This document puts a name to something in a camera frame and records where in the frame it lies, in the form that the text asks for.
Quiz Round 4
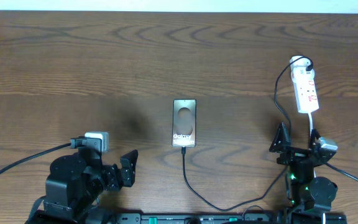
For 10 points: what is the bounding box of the white power strip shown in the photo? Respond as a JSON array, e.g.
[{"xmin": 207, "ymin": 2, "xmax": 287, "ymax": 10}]
[{"xmin": 290, "ymin": 55, "xmax": 319, "ymax": 114}]

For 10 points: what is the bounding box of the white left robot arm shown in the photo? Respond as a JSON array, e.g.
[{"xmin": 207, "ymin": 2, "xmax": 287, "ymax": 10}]
[{"xmin": 26, "ymin": 133, "xmax": 139, "ymax": 223}]

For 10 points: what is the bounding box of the black USB charging cable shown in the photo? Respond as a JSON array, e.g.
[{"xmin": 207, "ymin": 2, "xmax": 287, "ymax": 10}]
[{"xmin": 180, "ymin": 56, "xmax": 314, "ymax": 213}]

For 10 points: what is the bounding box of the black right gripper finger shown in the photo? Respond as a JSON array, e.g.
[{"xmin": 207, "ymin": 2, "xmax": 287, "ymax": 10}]
[
  {"xmin": 269, "ymin": 123, "xmax": 291, "ymax": 153},
  {"xmin": 309, "ymin": 129, "xmax": 321, "ymax": 149}
]

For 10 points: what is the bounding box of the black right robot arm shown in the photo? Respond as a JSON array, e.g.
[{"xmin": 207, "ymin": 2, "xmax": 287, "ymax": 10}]
[{"xmin": 269, "ymin": 123, "xmax": 338, "ymax": 220}]

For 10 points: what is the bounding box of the white USB charger plug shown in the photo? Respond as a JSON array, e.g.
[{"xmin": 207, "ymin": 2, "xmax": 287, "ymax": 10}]
[{"xmin": 291, "ymin": 65, "xmax": 315, "ymax": 83}]

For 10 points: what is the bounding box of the Galaxy smartphone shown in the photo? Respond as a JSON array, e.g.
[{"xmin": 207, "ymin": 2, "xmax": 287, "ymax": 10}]
[{"xmin": 172, "ymin": 99, "xmax": 196, "ymax": 147}]

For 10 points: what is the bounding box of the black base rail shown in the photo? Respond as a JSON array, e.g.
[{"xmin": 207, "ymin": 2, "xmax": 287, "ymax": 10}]
[{"xmin": 116, "ymin": 212, "xmax": 347, "ymax": 224}]

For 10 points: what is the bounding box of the black left camera cable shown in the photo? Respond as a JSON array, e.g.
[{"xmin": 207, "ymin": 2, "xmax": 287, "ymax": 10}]
[{"xmin": 0, "ymin": 142, "xmax": 74, "ymax": 192}]

